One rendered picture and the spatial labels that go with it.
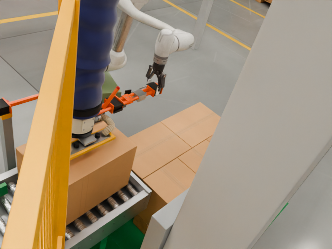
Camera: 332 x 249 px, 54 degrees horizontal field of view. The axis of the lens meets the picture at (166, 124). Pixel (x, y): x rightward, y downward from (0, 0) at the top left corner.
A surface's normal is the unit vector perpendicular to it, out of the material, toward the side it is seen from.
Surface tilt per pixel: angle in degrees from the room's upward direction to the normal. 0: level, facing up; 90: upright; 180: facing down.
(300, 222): 0
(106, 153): 0
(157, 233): 90
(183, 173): 0
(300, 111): 90
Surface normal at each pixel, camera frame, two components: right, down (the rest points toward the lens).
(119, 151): 0.23, -0.74
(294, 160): -0.68, 0.35
